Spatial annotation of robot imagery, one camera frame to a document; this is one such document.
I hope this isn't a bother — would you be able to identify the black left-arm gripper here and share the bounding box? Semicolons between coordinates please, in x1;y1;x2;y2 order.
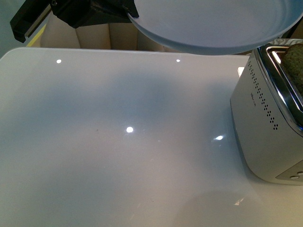
10;0;139;43

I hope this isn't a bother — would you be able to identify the light blue plate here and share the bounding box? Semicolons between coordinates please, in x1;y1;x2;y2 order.
130;0;303;55

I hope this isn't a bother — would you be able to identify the toast bread slice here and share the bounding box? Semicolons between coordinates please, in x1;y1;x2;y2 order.
282;44;303;95

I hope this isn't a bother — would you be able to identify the beige chair middle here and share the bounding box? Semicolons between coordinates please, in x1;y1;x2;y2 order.
40;13;177;52

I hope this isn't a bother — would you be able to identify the chrome two-slot toaster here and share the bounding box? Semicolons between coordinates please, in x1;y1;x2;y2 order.
230;44;303;185

